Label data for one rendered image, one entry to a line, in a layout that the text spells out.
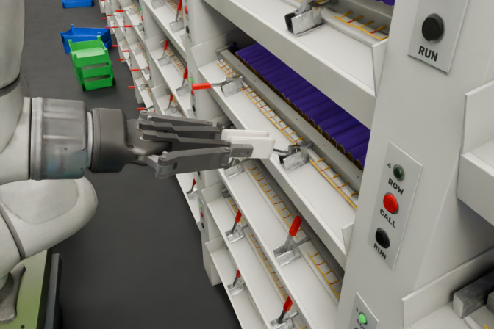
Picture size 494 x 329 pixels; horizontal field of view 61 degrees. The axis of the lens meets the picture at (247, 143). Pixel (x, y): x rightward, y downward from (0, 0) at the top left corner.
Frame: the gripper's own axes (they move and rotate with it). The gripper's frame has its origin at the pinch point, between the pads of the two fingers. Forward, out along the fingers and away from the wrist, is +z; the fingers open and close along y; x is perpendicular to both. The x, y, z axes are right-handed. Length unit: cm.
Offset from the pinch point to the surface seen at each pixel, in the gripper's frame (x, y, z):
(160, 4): -2, -96, 9
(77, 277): -87, -62, -13
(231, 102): -3.8, -22.9, 7.2
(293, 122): 0.8, -5.9, 10.4
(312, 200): -3.8, 8.1, 7.3
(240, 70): 0.7, -28.5, 10.3
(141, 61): -42, -156, 18
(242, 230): -40, -27, 21
